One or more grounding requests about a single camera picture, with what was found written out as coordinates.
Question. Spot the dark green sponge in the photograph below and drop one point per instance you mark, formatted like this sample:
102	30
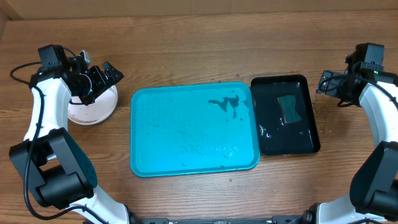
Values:
287	105

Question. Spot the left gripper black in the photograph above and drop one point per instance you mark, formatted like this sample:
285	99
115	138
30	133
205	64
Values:
102	83

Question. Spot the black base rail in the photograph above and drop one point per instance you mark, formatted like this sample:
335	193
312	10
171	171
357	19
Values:
278	219

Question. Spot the teal plastic tray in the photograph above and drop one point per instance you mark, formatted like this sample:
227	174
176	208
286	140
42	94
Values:
193	129

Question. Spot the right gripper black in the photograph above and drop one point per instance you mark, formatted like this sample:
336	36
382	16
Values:
333	92

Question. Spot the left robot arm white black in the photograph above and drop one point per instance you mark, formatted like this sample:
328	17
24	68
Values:
58	176

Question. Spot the white pink plate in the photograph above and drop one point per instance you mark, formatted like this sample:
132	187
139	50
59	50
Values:
97	112

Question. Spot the black plastic tray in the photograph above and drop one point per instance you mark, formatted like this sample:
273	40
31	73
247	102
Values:
276	138

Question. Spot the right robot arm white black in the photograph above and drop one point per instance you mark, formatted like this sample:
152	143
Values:
372	195

